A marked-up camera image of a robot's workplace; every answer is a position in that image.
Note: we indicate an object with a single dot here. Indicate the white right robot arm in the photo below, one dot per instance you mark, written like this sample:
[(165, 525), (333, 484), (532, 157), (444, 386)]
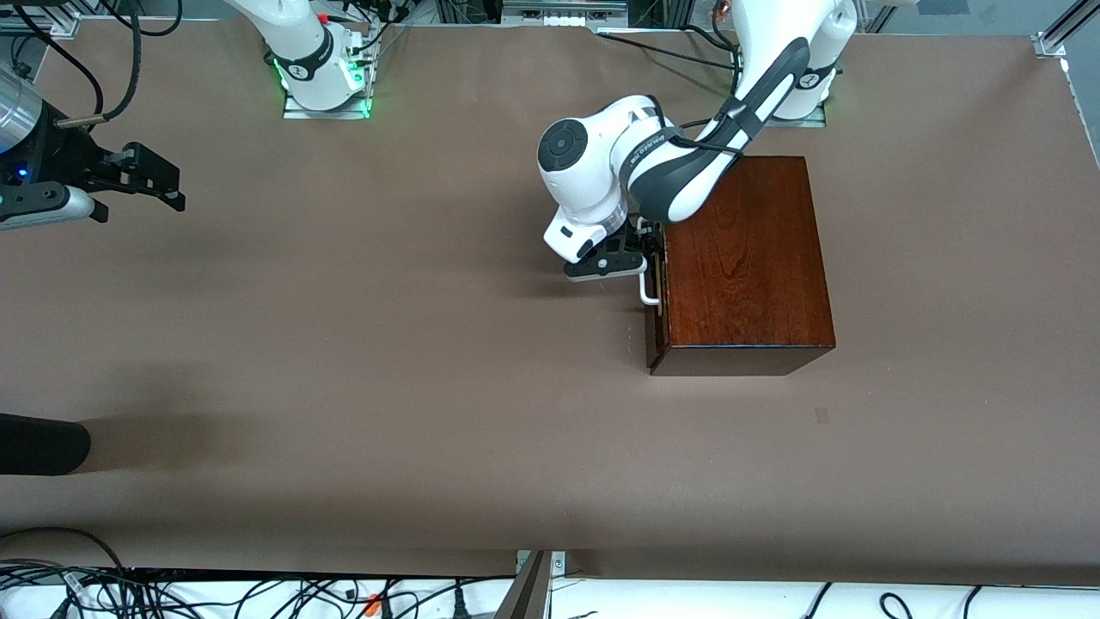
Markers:
[(301, 43)]

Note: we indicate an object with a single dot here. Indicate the aluminium frame profile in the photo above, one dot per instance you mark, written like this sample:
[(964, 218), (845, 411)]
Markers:
[(39, 21), (1066, 30)]

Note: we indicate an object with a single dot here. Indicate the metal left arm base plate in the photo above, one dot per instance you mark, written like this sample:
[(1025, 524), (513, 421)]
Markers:
[(812, 122)]

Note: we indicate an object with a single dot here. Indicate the dark brown wooden cabinet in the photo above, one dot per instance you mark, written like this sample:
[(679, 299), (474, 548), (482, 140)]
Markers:
[(743, 258)]

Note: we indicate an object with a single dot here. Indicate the grey metal bracket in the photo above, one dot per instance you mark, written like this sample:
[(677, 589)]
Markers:
[(528, 593)]

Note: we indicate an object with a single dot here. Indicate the white power strip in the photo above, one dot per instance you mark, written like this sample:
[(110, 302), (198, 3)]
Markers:
[(563, 13)]

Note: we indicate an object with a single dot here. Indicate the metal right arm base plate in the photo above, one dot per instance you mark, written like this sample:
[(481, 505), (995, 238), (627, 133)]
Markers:
[(296, 112)]

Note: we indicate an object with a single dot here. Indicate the black cylinder object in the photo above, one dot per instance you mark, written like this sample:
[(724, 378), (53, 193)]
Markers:
[(43, 444)]

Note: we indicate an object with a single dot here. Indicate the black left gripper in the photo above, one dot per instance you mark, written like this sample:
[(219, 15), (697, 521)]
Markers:
[(645, 236)]

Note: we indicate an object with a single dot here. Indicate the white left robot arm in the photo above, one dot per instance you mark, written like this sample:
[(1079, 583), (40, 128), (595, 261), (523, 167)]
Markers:
[(601, 146)]

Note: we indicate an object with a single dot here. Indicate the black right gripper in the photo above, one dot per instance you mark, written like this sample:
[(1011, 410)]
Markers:
[(76, 157)]

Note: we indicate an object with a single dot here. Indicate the white lower shelf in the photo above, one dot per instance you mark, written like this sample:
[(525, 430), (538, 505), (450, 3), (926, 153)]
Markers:
[(705, 602)]

